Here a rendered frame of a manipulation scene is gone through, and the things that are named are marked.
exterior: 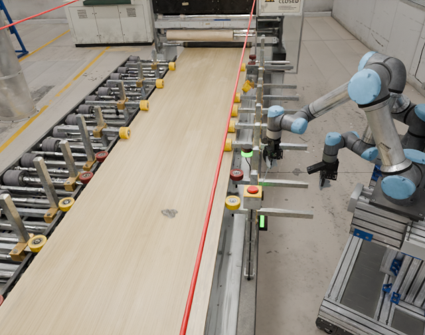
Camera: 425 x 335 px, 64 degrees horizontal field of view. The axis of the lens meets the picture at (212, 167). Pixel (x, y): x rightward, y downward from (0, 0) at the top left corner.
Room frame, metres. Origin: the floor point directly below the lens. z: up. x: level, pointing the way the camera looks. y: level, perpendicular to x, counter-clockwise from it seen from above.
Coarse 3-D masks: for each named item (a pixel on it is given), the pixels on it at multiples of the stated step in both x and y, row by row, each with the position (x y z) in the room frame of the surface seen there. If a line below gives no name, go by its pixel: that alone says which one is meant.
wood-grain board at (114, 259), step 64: (192, 64) 3.60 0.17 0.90; (192, 128) 2.17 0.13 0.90; (128, 192) 1.46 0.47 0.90; (192, 192) 1.44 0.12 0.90; (64, 256) 1.03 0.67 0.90; (128, 256) 1.01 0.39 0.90; (192, 256) 1.00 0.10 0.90; (0, 320) 0.73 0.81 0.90; (64, 320) 0.72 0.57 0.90; (128, 320) 0.71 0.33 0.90; (192, 320) 0.70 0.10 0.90
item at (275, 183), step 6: (240, 180) 1.58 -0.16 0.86; (246, 180) 1.58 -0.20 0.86; (264, 180) 1.57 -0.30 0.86; (270, 180) 1.57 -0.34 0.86; (276, 180) 1.57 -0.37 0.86; (282, 180) 1.57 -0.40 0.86; (288, 180) 1.56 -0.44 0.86; (276, 186) 1.55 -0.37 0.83; (282, 186) 1.54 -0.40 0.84; (288, 186) 1.54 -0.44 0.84; (294, 186) 1.53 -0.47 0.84; (300, 186) 1.53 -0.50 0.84; (306, 186) 1.52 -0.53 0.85
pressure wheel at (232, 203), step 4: (232, 196) 1.38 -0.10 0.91; (228, 200) 1.36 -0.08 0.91; (232, 200) 1.35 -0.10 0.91; (236, 200) 1.35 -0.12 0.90; (228, 204) 1.32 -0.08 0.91; (232, 204) 1.32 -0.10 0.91; (236, 204) 1.32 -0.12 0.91; (228, 208) 1.32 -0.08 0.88; (232, 208) 1.31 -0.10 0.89; (236, 208) 1.32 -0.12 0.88; (232, 216) 1.35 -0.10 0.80
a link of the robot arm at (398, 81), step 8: (392, 64) 1.48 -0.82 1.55; (400, 64) 1.48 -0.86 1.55; (392, 72) 1.46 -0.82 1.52; (400, 72) 1.45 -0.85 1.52; (392, 80) 1.45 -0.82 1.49; (400, 80) 1.44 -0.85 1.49; (392, 88) 1.43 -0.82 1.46; (400, 88) 1.43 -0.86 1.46; (392, 96) 1.43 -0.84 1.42; (392, 104) 1.43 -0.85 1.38; (368, 128) 1.45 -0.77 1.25; (368, 136) 1.43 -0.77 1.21; (360, 144) 1.45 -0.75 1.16; (368, 144) 1.42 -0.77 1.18; (360, 152) 1.42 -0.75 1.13; (368, 152) 1.39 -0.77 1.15; (376, 152) 1.40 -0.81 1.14; (368, 160) 1.39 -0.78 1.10
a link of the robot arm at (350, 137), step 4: (348, 132) 1.57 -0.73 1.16; (352, 132) 1.57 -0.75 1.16; (356, 132) 1.57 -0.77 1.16; (344, 136) 1.53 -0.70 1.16; (348, 136) 1.53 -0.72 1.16; (352, 136) 1.53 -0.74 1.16; (356, 136) 1.53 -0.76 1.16; (344, 140) 1.51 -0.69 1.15; (348, 140) 1.51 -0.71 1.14; (352, 140) 1.50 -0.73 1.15; (344, 144) 1.50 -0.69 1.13; (348, 144) 1.50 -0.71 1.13; (352, 144) 1.48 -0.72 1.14; (348, 148) 1.50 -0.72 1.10
